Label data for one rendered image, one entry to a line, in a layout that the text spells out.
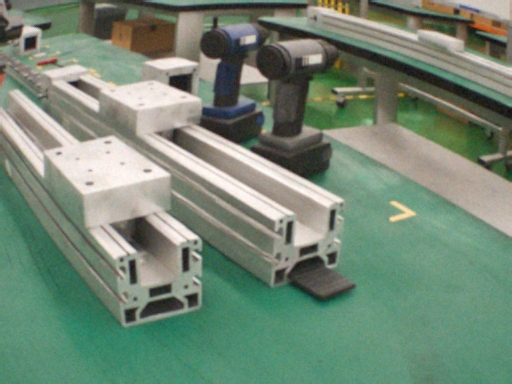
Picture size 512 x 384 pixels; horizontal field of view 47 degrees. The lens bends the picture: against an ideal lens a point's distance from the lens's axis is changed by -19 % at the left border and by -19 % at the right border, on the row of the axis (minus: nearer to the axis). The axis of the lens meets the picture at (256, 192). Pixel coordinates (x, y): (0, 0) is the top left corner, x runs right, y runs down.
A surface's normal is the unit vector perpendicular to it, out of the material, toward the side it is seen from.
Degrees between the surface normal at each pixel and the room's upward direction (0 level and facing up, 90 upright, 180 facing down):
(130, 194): 90
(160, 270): 0
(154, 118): 90
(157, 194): 90
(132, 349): 0
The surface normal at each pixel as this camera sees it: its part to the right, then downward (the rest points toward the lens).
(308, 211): -0.81, 0.18
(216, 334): 0.05, -0.92
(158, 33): 0.49, 0.34
